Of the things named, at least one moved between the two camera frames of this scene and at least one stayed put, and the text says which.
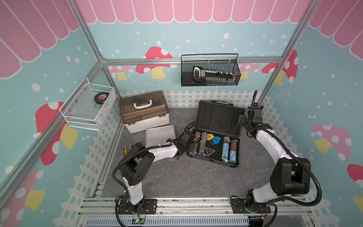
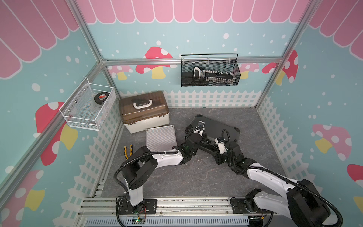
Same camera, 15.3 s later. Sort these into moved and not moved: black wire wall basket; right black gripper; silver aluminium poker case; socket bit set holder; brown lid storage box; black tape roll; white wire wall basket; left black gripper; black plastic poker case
Moved: right black gripper; left black gripper; black plastic poker case
Not moved: white wire wall basket; black wire wall basket; black tape roll; silver aluminium poker case; socket bit set holder; brown lid storage box
